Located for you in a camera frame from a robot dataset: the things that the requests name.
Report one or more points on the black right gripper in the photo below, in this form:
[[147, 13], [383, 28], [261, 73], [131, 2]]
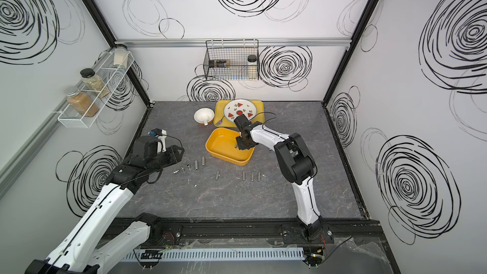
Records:
[[240, 144]]

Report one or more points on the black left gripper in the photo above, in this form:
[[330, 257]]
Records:
[[174, 154]]

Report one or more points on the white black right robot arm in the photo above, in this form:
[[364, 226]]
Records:
[[296, 164]]

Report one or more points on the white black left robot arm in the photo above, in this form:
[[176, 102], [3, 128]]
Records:
[[78, 252]]

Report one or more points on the yellow plastic storage box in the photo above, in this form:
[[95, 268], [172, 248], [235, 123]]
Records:
[[222, 144]]

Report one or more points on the yellow plastic tray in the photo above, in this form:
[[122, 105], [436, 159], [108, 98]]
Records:
[[219, 113]]

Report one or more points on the watermelon pattern ceramic plate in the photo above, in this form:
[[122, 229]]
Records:
[[239, 107]]

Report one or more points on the orange white bowl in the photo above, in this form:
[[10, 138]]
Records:
[[204, 116]]

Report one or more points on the dark item in basket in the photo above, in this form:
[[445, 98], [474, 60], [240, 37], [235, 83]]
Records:
[[219, 63]]

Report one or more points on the spice jar brown powder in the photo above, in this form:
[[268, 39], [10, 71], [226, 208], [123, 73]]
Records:
[[81, 102]]

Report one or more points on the spice jar black lid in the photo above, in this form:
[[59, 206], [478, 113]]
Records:
[[94, 82]]

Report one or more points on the spice jar white contents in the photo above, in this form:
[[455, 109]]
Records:
[[121, 56]]

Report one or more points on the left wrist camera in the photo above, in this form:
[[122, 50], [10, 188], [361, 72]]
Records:
[[161, 135]]

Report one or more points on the black wire wall basket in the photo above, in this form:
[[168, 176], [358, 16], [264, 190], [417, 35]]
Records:
[[236, 52]]

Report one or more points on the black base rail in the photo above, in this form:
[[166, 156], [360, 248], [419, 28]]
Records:
[[177, 232]]

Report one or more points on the clear acrylic wall shelf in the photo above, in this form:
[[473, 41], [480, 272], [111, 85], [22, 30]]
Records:
[[122, 95]]

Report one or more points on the white slotted cable duct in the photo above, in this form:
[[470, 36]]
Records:
[[219, 254]]

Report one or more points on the black corner frame post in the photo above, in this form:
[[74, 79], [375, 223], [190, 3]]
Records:
[[355, 38]]

